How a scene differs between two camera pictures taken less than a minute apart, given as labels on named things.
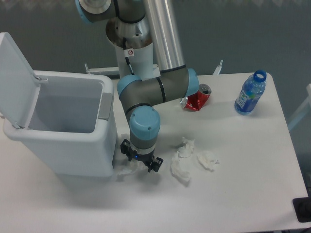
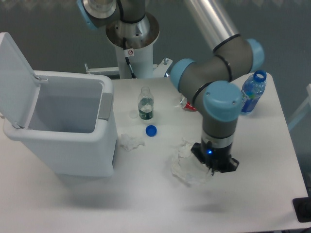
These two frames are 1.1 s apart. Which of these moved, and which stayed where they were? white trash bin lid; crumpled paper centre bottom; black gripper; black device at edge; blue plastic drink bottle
Moved: black gripper
Stayed: black device at edge; crumpled paper centre bottom; white trash bin lid; blue plastic drink bottle
